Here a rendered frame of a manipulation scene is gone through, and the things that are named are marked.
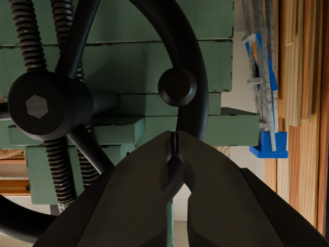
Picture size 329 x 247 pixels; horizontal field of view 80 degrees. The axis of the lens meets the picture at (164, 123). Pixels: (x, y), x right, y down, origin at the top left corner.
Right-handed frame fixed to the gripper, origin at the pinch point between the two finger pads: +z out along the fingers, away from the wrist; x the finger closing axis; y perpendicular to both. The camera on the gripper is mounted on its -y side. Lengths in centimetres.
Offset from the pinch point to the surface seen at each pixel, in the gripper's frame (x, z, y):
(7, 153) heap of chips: -35.3, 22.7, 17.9
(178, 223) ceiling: 8, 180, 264
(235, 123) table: 11.4, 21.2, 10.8
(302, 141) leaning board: 101, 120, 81
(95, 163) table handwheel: -7.4, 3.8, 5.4
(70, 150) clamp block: -14.4, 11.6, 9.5
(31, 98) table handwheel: -11.6, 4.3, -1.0
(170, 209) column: -1, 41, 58
